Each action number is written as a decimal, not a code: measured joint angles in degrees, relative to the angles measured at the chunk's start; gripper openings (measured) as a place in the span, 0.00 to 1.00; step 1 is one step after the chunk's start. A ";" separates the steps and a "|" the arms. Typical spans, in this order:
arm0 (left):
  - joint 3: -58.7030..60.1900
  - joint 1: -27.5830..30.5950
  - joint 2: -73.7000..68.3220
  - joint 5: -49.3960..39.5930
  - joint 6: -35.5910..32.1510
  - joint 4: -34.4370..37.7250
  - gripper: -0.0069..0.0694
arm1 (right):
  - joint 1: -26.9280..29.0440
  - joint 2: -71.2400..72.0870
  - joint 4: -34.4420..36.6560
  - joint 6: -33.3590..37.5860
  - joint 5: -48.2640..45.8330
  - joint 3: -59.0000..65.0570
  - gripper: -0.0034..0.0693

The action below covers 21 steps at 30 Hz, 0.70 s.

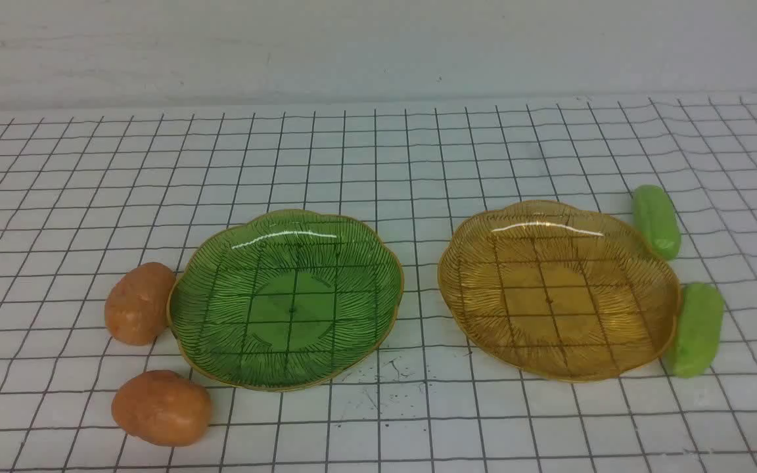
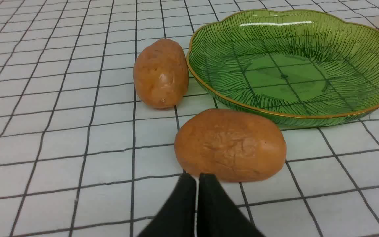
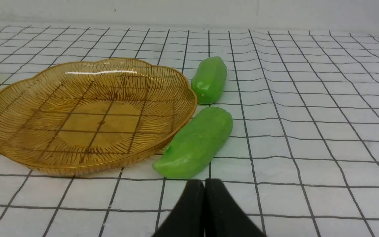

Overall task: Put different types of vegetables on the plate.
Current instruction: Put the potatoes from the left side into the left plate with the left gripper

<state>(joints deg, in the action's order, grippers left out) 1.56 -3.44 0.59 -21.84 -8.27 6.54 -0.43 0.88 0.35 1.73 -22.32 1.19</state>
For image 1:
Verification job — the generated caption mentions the brown potato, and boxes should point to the brown potato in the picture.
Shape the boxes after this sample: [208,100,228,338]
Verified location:
[103,261,176,346]
[111,369,213,448]

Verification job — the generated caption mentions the green cucumber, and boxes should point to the green cucumber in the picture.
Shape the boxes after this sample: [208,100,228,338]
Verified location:
[633,185,681,260]
[665,282,726,379]

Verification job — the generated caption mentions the green transparent scalloped plate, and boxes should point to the green transparent scalloped plate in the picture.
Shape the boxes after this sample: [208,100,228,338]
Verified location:
[166,209,404,392]

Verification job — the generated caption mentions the amber transparent scalloped plate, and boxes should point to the amber transparent scalloped plate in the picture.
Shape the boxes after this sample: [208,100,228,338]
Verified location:
[438,200,682,382]

